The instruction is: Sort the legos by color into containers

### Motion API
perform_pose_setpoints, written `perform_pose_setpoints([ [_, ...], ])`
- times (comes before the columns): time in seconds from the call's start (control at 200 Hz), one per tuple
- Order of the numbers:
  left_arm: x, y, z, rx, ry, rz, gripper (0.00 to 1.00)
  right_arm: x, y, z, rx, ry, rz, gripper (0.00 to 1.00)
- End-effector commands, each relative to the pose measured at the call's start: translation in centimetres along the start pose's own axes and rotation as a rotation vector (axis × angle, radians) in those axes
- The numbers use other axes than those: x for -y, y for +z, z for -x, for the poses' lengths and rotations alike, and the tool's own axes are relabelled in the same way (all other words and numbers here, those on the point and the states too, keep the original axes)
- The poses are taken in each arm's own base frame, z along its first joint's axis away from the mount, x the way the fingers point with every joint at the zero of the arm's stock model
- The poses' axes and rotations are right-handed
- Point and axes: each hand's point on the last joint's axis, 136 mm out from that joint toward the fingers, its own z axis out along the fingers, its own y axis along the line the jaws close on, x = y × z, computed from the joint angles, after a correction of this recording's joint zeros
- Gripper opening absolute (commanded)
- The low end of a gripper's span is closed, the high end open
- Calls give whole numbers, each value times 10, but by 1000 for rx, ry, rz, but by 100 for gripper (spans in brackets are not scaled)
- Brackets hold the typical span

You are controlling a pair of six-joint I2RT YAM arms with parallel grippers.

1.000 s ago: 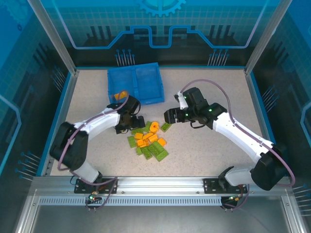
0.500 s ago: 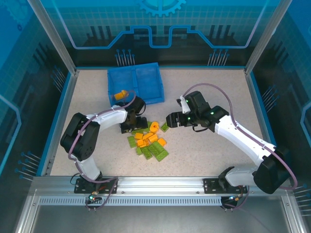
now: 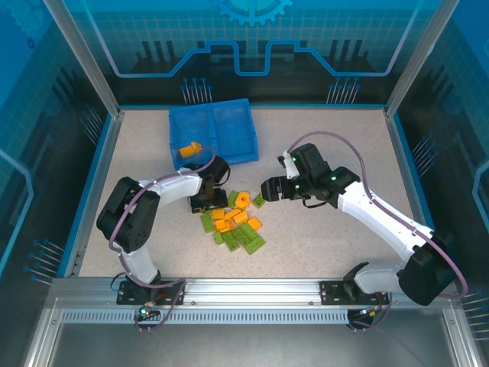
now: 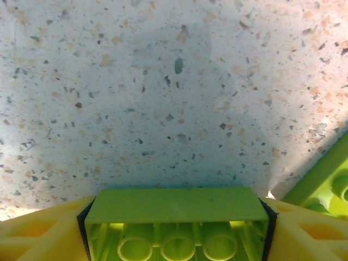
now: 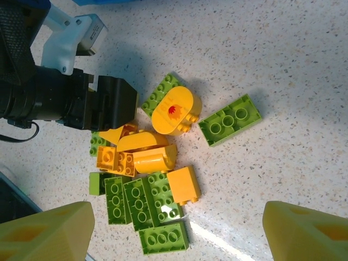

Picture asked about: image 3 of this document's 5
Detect aluminium mounting rail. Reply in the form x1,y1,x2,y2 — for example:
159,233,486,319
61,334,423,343
49,277,459,307

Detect blue divided mesh container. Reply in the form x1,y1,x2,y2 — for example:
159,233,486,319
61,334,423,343
169,97,261,171

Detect slotted grey cable duct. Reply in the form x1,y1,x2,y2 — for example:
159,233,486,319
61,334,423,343
60,309,351,326

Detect aluminium side rail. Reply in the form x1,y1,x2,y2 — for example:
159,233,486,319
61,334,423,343
383,108,436,238
63,109,126,279

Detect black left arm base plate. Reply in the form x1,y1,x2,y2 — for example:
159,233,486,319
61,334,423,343
116,280,187,307

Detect small LED circuit board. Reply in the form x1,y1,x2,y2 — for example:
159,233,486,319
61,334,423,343
133,304,161,322
349,305,383,322

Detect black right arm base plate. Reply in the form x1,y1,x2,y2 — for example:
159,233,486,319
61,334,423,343
319,280,391,307

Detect aluminium frame post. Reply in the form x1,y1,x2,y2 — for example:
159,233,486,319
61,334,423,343
384,0,464,118
42,0,125,118

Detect orange round lego with hole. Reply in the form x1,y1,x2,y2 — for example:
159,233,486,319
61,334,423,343
234,190,252,210

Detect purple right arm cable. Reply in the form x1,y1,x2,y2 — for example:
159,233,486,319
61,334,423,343
288,131,469,333

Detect aluminium lower frame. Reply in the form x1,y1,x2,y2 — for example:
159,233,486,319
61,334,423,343
21,297,486,367

